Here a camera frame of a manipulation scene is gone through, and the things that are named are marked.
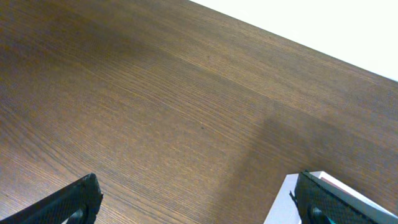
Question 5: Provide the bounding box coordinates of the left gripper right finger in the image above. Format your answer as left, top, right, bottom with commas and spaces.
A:
290, 171, 397, 224

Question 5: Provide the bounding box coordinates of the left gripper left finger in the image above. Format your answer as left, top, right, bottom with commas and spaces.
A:
1, 173, 103, 224

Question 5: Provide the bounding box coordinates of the pink open cardboard box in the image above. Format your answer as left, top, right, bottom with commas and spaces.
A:
264, 171, 397, 224

